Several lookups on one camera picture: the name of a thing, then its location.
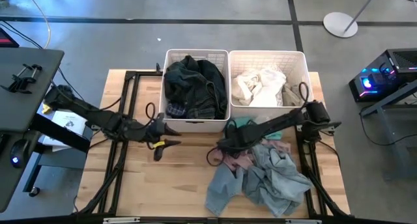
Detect black computer case coloured lights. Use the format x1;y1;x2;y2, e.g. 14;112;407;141
347;48;417;104

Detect black side desk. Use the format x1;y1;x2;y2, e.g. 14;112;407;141
0;47;91;214

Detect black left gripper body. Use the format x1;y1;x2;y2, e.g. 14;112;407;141
143;112;170;162

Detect red lit screen device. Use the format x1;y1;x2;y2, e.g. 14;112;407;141
0;27;20;49

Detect black floor cable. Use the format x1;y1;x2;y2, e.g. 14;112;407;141
0;18;44;50

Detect grey metal frame desk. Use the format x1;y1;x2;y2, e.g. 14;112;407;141
358;77;417;182

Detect black sweater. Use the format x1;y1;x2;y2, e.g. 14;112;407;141
164;55;209;104

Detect left white laundry basket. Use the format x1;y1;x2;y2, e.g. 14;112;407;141
158;48;231;133

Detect khaki tan garment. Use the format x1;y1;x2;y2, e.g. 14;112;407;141
281;83;306;107

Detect blue plaid shirt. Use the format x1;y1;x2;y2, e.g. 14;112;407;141
165;102;189;119

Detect white mesh basket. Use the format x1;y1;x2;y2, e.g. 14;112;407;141
229;49;316;119

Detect light blue denim jeans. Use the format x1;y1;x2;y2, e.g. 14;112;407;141
204;143;314;218

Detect white paper booklet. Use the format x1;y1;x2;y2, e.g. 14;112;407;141
41;110;88;152

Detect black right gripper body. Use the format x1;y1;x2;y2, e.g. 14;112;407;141
216;124;261;153

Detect teal garment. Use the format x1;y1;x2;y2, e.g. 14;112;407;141
225;116;284;141

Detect black computer mouse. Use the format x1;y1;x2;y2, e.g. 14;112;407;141
8;138;31;169

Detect round base pole stand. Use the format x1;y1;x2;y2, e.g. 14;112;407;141
322;0;381;39

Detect white shirt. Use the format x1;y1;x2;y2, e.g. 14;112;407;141
249;66;288;107

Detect white floor cable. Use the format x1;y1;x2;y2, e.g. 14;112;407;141
22;0;52;50

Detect pink garment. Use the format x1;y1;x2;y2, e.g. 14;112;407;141
211;139;293;173

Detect black clamp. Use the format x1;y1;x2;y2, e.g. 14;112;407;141
0;63;43;95

